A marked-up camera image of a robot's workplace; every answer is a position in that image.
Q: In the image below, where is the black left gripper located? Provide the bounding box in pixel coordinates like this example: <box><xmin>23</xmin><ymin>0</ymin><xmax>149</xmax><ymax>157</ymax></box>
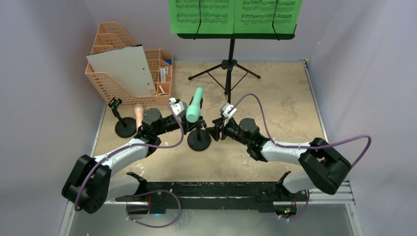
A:
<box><xmin>154</xmin><ymin>111</ymin><xmax>204</xmax><ymax>136</ymax></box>

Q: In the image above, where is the mint green toy microphone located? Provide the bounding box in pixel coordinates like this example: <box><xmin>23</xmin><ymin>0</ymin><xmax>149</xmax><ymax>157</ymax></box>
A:
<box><xmin>186</xmin><ymin>87</ymin><xmax>204</xmax><ymax>123</ymax></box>

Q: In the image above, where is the pink toy microphone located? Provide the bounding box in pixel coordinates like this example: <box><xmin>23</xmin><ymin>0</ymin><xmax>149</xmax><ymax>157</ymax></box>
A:
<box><xmin>134</xmin><ymin>103</ymin><xmax>144</xmax><ymax>130</ymax></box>

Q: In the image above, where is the black round microphone stand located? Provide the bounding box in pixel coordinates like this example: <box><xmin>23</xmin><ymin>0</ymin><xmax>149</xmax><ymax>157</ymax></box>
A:
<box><xmin>108</xmin><ymin>97</ymin><xmax>137</xmax><ymax>138</ymax></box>

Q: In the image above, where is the peach plastic file organizer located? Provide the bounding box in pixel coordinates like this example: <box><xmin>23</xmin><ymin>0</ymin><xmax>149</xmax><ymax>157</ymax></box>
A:
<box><xmin>85</xmin><ymin>22</ymin><xmax>173</xmax><ymax>106</ymax></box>

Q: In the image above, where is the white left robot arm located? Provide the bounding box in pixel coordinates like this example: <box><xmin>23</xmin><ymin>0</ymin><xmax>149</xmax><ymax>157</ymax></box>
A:
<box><xmin>61</xmin><ymin>105</ymin><xmax>207</xmax><ymax>214</ymax></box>

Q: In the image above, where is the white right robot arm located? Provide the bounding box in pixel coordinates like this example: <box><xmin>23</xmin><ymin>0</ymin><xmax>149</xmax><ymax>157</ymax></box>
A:
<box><xmin>206</xmin><ymin>118</ymin><xmax>352</xmax><ymax>200</ymax></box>

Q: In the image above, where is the black music stand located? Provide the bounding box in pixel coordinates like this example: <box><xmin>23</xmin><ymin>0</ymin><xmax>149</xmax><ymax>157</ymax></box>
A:
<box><xmin>177</xmin><ymin>32</ymin><xmax>295</xmax><ymax>102</ymax></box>

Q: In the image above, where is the white marker tube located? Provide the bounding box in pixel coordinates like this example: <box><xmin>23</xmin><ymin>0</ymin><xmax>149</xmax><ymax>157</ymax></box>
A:
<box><xmin>161</xmin><ymin>66</ymin><xmax>169</xmax><ymax>83</ymax></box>

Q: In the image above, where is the grey folder board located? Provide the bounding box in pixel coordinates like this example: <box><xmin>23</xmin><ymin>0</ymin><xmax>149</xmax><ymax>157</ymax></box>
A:
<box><xmin>86</xmin><ymin>44</ymin><xmax>156</xmax><ymax>96</ymax></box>

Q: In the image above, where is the green sheet music left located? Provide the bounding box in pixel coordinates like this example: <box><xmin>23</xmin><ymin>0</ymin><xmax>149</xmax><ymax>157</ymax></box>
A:
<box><xmin>168</xmin><ymin>0</ymin><xmax>236</xmax><ymax>34</ymax></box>

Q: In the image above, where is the green sheet music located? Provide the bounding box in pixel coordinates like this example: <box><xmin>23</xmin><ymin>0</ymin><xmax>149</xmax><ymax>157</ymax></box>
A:
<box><xmin>234</xmin><ymin>0</ymin><xmax>303</xmax><ymax>34</ymax></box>
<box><xmin>168</xmin><ymin>0</ymin><xmax>236</xmax><ymax>34</ymax></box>

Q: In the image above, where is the green sheet music right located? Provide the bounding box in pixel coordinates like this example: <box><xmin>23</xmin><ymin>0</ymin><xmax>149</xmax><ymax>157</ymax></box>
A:
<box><xmin>234</xmin><ymin>0</ymin><xmax>303</xmax><ymax>34</ymax></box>

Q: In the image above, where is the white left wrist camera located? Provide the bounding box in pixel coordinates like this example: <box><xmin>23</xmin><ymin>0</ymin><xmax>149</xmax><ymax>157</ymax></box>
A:
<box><xmin>168</xmin><ymin>97</ymin><xmax>187</xmax><ymax>118</ymax></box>

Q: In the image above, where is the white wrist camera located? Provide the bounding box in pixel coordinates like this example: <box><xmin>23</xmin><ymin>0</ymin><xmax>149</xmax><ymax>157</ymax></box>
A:
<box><xmin>168</xmin><ymin>97</ymin><xmax>187</xmax><ymax>118</ymax></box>
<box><xmin>220</xmin><ymin>103</ymin><xmax>237</xmax><ymax>125</ymax></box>

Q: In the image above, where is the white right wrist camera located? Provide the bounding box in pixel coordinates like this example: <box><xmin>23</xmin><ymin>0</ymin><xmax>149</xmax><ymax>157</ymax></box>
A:
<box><xmin>220</xmin><ymin>103</ymin><xmax>237</xmax><ymax>125</ymax></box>

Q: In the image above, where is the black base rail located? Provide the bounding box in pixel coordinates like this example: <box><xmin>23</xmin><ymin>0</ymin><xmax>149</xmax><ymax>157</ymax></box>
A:
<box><xmin>116</xmin><ymin>181</ymin><xmax>307</xmax><ymax>215</ymax></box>

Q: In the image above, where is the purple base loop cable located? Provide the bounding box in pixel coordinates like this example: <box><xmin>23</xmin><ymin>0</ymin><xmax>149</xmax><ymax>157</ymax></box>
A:
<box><xmin>126</xmin><ymin>189</ymin><xmax>181</xmax><ymax>229</ymax></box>

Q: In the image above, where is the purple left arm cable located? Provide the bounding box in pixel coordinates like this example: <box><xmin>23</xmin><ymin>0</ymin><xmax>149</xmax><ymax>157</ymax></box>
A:
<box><xmin>73</xmin><ymin>99</ymin><xmax>184</xmax><ymax>213</ymax></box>

